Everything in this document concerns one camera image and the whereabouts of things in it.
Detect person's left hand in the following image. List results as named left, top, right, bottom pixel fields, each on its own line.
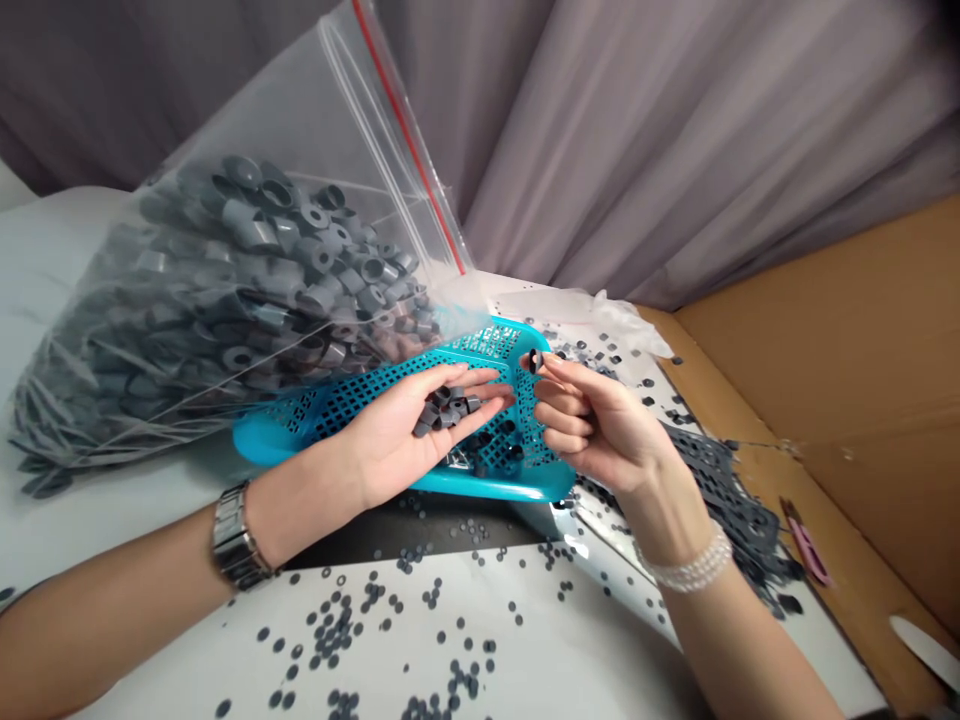
left=313, top=365, right=520, bottom=520

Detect black flat sheet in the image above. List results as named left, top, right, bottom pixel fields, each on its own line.
left=281, top=493, right=558, bottom=573

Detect clear zip bag of caps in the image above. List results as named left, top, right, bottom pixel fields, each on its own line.
left=7, top=0, right=498, bottom=501

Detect crumpled clear plastic bag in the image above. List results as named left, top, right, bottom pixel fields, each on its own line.
left=487, top=287, right=678, bottom=363

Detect handful of grey rubber caps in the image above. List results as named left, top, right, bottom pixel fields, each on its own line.
left=413, top=385, right=483, bottom=441

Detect teal plastic mesh basket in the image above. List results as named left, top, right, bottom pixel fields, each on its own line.
left=232, top=316, right=580, bottom=505

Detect brown cardboard box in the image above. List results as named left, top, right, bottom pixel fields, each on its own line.
left=635, top=191, right=960, bottom=720

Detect pile of punched grey sheets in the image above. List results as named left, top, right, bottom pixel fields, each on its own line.
left=569, top=418, right=808, bottom=621

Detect loose grey caps in basket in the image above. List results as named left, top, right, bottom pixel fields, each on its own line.
left=448, top=421, right=528, bottom=478

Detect person's right hand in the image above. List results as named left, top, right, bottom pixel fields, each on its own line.
left=532, top=356, right=682, bottom=508

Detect scattered grey round discs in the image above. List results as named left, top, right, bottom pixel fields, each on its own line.
left=212, top=322, right=751, bottom=720

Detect white oblong object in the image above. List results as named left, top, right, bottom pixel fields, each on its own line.
left=888, top=614, right=955, bottom=696

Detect grey curtain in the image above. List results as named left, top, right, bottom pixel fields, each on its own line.
left=0, top=0, right=960, bottom=313

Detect pink handled cutter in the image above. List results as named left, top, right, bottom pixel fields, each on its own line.
left=779, top=495, right=838, bottom=589

